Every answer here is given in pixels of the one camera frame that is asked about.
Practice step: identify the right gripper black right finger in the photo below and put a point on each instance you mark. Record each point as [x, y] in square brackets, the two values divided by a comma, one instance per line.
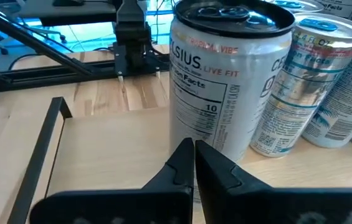
[256, 208]

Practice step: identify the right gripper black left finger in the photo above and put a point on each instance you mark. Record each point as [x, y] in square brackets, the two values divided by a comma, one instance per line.
[132, 208]

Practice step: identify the white beverage can black lid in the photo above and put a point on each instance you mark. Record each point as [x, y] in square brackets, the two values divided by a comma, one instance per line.
[350, 93]
[340, 7]
[225, 93]

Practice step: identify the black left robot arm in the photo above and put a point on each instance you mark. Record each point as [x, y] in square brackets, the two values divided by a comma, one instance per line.
[132, 40]

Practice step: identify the grey desk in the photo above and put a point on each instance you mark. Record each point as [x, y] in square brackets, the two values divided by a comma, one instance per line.
[69, 15]

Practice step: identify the wooden shelf black metal frame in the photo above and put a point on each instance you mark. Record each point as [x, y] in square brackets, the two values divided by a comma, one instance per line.
[116, 149]

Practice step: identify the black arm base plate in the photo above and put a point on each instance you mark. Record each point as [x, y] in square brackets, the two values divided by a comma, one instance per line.
[122, 67]

